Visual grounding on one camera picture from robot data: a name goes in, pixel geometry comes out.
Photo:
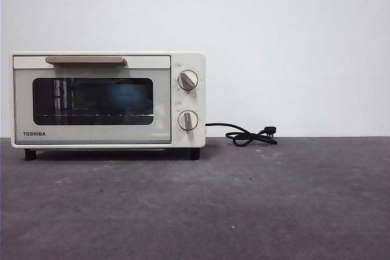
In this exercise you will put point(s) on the blue bowl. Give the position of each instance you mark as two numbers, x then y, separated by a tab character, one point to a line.
125	97

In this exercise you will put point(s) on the beige oven knob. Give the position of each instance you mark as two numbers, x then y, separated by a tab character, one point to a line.
187	120
187	79

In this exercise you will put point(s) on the cream toaster oven body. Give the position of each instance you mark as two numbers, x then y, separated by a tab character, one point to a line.
188	98

